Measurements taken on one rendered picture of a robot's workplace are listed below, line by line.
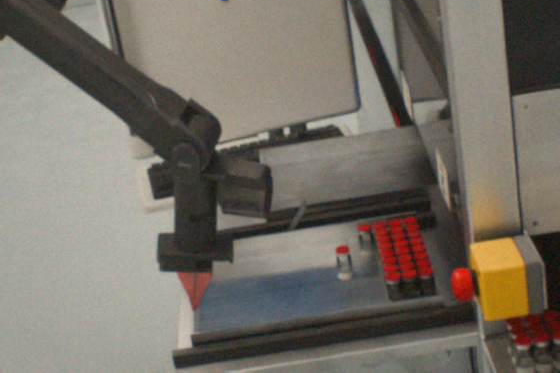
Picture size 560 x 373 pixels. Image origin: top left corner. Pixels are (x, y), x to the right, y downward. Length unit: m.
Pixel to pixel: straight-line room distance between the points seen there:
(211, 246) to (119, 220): 2.62
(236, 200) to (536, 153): 0.38
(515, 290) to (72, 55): 0.60
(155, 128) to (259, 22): 0.96
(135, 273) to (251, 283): 2.06
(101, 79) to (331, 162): 0.72
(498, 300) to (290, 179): 0.72
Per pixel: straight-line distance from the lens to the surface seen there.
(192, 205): 1.55
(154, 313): 3.56
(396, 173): 2.03
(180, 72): 2.43
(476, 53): 1.40
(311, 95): 2.49
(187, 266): 1.58
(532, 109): 1.44
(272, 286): 1.74
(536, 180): 1.48
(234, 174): 1.52
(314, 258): 1.80
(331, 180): 2.04
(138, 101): 1.49
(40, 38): 1.49
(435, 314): 1.58
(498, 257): 1.43
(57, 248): 4.10
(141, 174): 2.41
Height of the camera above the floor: 1.72
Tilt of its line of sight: 23 degrees down
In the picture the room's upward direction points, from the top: 10 degrees counter-clockwise
